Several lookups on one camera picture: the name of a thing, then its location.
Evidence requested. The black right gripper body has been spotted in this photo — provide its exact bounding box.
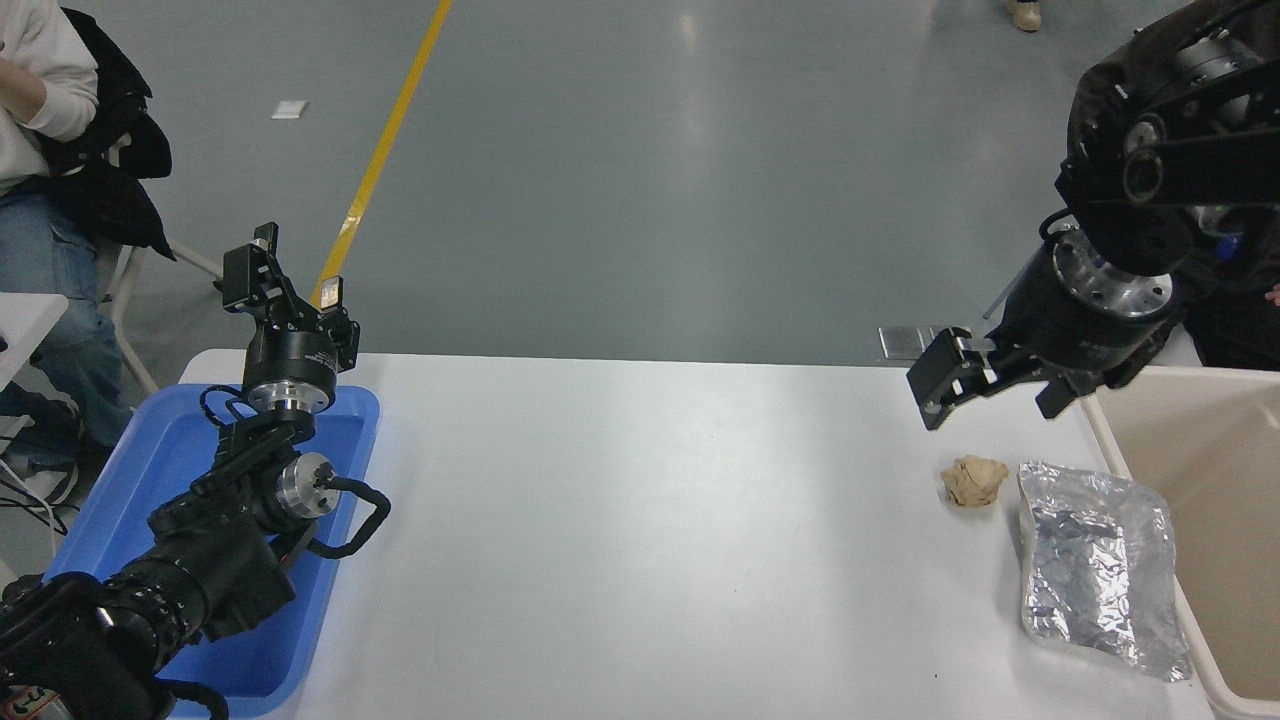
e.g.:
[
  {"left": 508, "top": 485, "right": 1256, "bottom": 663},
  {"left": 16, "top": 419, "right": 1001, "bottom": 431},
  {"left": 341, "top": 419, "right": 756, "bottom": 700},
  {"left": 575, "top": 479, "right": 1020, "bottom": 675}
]
[{"left": 994, "top": 244, "right": 1187, "bottom": 393}]

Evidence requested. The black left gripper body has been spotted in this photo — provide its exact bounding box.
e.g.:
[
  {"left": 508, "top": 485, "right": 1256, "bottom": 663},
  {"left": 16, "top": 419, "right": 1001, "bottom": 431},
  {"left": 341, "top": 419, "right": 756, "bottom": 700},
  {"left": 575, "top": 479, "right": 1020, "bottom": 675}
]
[{"left": 243, "top": 325, "right": 341, "bottom": 391}]

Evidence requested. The person's hand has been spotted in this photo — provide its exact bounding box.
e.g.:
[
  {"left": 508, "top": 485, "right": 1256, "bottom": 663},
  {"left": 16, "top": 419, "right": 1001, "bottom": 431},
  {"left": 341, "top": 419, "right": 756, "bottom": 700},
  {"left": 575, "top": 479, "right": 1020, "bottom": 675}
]
[{"left": 0, "top": 55, "right": 50, "bottom": 122}]

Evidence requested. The metal floor plate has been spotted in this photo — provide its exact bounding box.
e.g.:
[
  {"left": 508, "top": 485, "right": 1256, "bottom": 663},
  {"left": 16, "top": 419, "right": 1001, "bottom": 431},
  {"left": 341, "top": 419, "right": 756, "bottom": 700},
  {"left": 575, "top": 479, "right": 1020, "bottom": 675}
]
[{"left": 878, "top": 325, "right": 941, "bottom": 361}]

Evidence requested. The crumpled tan paper ball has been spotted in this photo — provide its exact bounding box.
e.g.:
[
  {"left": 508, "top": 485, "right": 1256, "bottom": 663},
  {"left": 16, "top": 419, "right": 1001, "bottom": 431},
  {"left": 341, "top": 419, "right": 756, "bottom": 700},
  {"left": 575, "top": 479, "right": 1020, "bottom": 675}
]
[{"left": 940, "top": 455, "right": 1011, "bottom": 509}]

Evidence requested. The blue plastic tray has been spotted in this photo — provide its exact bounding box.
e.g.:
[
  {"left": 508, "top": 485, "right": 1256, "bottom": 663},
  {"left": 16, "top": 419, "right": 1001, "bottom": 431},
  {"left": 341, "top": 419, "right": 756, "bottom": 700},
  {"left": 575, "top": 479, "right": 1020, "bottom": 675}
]
[{"left": 45, "top": 383, "right": 381, "bottom": 719}]

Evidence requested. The black jacket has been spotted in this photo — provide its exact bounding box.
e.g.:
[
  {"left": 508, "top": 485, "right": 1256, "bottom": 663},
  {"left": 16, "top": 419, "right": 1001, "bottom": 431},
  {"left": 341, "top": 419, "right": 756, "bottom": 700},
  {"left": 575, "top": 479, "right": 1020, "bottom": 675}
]
[{"left": 35, "top": 8, "right": 177, "bottom": 262}]

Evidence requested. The large pale bin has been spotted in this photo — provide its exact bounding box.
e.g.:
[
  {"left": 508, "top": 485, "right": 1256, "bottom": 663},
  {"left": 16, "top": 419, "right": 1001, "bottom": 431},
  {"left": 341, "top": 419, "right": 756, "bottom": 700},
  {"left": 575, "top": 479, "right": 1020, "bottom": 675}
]
[{"left": 1080, "top": 365, "right": 1280, "bottom": 720}]

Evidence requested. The seated person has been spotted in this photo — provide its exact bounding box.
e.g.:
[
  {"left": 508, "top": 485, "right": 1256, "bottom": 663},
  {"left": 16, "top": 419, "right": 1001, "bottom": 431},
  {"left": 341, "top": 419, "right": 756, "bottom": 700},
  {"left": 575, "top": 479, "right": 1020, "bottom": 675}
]
[{"left": 0, "top": 0, "right": 136, "bottom": 506}]

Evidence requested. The small white table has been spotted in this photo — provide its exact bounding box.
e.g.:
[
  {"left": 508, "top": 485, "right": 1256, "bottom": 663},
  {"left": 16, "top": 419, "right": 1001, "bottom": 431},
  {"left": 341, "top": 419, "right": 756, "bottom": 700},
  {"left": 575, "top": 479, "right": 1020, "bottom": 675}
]
[{"left": 0, "top": 292, "right": 69, "bottom": 391}]

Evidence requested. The person with lanyard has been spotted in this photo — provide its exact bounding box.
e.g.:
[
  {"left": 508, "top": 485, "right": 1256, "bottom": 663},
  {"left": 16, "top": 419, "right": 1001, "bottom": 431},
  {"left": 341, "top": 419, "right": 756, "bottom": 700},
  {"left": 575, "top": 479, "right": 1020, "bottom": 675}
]
[{"left": 1065, "top": 0, "right": 1280, "bottom": 372}]

